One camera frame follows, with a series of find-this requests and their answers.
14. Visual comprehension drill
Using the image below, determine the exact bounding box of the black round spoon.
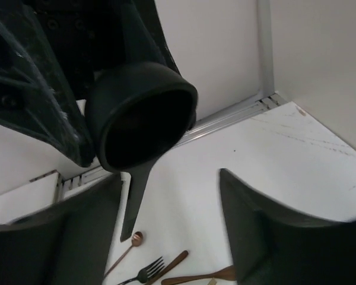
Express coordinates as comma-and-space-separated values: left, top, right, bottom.
84, 62, 198, 242

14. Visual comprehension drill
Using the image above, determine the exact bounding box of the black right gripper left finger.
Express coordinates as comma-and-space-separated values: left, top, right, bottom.
0, 175, 122, 284

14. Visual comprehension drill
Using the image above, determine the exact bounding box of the black fork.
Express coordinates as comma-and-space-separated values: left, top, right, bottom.
118, 257, 165, 285

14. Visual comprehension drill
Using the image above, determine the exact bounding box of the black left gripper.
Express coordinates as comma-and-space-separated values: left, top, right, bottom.
0, 1, 178, 167

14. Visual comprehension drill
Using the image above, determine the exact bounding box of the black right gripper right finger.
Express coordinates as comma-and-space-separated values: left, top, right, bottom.
219, 169, 356, 284

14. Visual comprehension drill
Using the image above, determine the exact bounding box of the brown wooden spoon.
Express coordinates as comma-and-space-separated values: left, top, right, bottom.
146, 250, 189, 285

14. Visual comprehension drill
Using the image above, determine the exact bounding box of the small copper ridged spoon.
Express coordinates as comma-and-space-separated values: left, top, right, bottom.
104, 231, 144, 278

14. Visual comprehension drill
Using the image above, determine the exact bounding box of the brown wooden fork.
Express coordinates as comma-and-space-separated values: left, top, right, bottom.
161, 265, 236, 285

